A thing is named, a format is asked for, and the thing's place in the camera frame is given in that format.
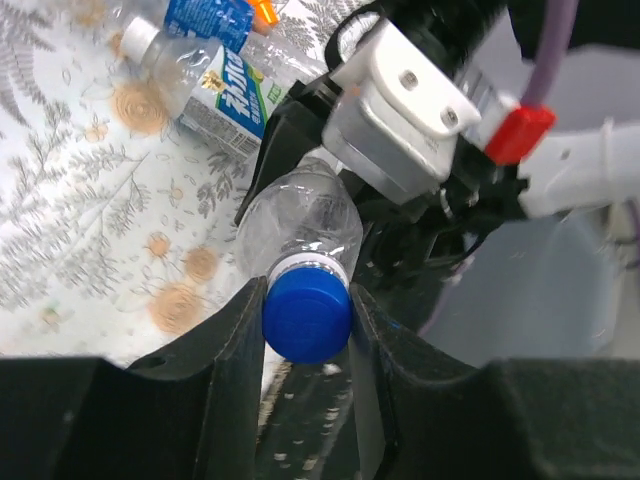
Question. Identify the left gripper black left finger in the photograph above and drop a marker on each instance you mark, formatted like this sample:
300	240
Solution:
189	410

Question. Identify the large crumpled clear bottle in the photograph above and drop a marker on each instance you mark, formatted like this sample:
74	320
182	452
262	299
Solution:
273	57

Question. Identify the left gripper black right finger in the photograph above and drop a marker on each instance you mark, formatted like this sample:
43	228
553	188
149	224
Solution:
421	414

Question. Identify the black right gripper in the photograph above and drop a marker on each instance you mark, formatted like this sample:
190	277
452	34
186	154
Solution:
439	229

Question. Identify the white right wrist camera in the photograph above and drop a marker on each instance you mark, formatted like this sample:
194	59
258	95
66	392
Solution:
398	118

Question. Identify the clear bottle blue cap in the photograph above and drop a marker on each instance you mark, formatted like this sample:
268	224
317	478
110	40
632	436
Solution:
303	233

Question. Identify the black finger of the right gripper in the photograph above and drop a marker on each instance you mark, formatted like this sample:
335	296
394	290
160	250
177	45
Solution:
294	128

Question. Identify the green label drink bottle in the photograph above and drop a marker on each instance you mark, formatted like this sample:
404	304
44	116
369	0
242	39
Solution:
204	85

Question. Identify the blue label water bottle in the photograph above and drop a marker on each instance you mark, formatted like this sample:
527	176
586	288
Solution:
228	21

